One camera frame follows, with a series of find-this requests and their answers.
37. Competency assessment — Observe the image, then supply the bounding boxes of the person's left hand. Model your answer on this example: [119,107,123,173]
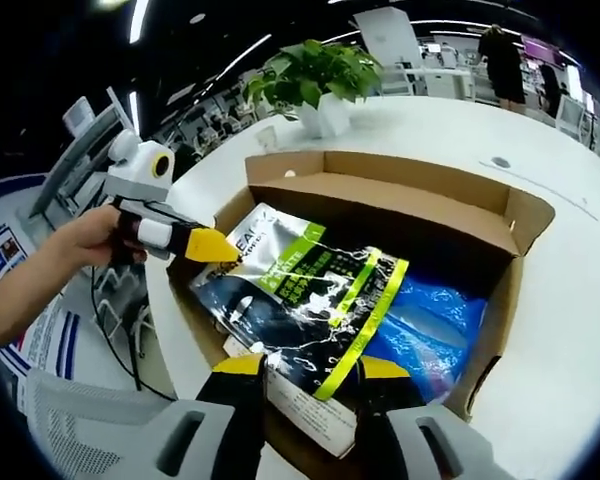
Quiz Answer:
[47,204,149,276]

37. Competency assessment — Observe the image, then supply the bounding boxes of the ceiling light strips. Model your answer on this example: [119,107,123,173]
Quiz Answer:
[94,0,531,136]

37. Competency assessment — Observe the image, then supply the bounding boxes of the white plastic container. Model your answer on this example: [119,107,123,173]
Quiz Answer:
[62,97,97,135]

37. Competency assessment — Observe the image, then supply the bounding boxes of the brown cardboard shoe box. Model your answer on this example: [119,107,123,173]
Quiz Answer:
[165,149,556,459]

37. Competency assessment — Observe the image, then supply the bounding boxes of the white mesh office chair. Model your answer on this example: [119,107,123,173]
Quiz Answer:
[24,369,181,480]

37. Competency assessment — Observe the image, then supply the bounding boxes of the green potted plant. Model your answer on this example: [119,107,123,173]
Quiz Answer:
[242,38,385,139]

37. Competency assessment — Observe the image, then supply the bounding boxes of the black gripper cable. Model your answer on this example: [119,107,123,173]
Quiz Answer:
[90,264,177,402]

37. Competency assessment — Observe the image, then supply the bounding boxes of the grey storage shelf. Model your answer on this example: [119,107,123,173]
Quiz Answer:
[27,87,141,221]

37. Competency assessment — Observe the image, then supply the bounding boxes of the blue patterned soft pack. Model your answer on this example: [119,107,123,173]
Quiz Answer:
[367,272,489,406]

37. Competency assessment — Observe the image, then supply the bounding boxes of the purple display screen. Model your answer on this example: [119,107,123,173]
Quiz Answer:
[523,38,565,67]

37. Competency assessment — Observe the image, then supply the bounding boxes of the black silver foil bag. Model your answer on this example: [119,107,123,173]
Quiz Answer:
[188,202,411,459]

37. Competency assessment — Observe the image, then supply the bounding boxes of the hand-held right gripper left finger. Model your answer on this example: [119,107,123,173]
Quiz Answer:
[149,355,269,480]

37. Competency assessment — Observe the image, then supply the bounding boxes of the small white cup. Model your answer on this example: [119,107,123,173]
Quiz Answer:
[256,125,280,150]

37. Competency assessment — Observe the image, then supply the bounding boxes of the blue white wall poster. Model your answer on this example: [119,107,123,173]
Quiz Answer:
[0,219,89,384]

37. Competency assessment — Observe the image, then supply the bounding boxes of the group of white office chairs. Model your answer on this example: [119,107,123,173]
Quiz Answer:
[379,59,600,149]

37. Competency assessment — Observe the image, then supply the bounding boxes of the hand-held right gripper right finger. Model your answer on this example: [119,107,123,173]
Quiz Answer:
[354,357,499,480]

